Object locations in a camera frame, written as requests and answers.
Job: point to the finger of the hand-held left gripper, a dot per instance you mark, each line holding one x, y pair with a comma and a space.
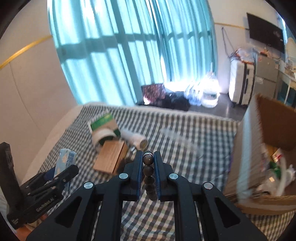
47, 175
67, 173

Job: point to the white suitcase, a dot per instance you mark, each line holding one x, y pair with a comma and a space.
240, 83

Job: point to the brown cardboard box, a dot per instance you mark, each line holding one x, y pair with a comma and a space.
249, 143

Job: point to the grey mini fridge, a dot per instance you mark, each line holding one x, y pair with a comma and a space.
267, 74

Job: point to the clear plastic bag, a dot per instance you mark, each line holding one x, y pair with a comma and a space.
245, 55

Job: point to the pack of water bottles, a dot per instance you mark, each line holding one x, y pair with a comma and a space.
193, 93

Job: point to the translucent white comb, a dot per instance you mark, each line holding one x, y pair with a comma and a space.
182, 142

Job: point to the checkered cloth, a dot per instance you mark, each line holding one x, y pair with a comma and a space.
196, 185

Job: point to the white tape roll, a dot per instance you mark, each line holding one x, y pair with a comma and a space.
101, 136

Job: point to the white plug adapter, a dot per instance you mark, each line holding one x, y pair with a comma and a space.
136, 140

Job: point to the white dressing table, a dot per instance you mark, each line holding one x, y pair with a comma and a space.
288, 81

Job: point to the polka dot bag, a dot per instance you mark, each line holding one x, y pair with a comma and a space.
152, 93

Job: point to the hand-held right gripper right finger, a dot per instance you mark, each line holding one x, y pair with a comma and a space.
156, 180

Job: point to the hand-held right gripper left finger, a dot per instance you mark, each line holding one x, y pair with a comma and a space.
140, 180

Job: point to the blue white packet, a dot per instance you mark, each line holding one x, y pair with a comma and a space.
66, 158

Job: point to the clear water bottles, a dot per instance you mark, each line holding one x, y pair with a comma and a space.
210, 92

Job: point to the white oval mirror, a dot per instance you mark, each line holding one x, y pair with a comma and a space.
291, 49

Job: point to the tan box with red side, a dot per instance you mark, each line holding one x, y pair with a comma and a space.
108, 157

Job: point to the black wall television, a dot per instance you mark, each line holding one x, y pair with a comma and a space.
266, 32

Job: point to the teal curtains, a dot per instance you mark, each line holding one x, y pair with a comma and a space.
115, 46

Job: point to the green and white box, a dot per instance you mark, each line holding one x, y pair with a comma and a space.
104, 121

